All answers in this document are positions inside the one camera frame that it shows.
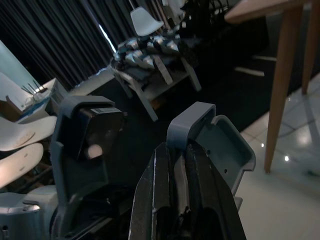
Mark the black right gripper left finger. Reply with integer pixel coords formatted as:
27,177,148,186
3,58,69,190
128,143,191,240

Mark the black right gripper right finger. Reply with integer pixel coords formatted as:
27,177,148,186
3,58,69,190
184,143,247,240

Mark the white side cabinet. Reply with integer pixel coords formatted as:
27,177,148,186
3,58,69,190
17,77,70,125

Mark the router with black antennas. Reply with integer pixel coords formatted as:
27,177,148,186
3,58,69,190
21,83,50,101

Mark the patterned grey black cushion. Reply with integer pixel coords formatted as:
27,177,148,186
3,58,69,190
113,33,183,70

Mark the white stacked chair seat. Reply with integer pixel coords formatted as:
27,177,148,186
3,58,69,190
0,143,45,189
0,115,58,152

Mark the brown cardboard box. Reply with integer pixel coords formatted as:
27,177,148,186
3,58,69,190
0,96,26,123

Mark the dark carpet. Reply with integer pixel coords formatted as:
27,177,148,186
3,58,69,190
72,14,320,133

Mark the dark pleated curtain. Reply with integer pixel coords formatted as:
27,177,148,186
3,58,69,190
0,0,141,89

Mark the white shell chair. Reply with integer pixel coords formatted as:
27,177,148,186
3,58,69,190
129,6,165,37

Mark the wooden table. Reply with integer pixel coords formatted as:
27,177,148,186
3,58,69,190
223,0,320,175

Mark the white wooden frame armchair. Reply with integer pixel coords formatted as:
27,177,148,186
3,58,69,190
109,32,203,122

